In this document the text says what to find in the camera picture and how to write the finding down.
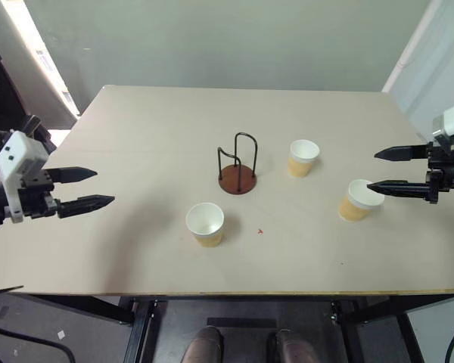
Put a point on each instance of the tan and white paper cup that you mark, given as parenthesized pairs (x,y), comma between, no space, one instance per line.
(208,236)
(352,210)
(299,166)

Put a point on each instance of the black metal table frame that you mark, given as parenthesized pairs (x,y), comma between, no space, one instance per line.
(140,329)

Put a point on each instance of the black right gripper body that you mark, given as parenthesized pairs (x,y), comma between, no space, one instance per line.
(444,168)

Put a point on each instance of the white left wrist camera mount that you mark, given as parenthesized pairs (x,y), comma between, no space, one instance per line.
(20,155)

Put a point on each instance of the white leaning board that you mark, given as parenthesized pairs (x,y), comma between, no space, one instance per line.
(34,41)

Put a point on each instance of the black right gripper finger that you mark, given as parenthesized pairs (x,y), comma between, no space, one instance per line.
(401,188)
(401,153)

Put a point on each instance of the black chair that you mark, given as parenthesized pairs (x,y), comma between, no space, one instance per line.
(2,87)

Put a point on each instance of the dark brown rounded shape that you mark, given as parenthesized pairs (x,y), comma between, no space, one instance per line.
(203,346)
(295,348)

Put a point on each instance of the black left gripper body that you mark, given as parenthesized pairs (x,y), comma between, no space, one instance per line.
(36,196)

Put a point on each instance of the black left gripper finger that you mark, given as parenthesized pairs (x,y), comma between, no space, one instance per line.
(85,204)
(73,174)

